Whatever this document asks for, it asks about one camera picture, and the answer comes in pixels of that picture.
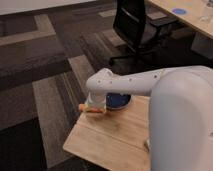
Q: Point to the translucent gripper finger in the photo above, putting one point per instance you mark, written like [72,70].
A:
[103,111]
[87,109]

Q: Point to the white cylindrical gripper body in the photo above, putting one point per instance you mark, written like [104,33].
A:
[96,101]

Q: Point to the orange pepper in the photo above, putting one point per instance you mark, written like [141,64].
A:
[93,110]

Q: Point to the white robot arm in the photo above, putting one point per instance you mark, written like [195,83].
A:
[180,112]

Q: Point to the dark blue bowl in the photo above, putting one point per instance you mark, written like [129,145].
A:
[117,101]

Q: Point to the white sponge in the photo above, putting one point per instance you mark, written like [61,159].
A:
[147,145]

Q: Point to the black office chair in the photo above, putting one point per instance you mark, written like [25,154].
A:
[141,33]

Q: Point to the blue round coaster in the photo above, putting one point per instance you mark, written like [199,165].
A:
[179,11]

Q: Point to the wooden background desk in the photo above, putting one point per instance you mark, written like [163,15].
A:
[192,17]

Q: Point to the clear drinking glass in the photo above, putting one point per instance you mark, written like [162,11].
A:
[207,11]

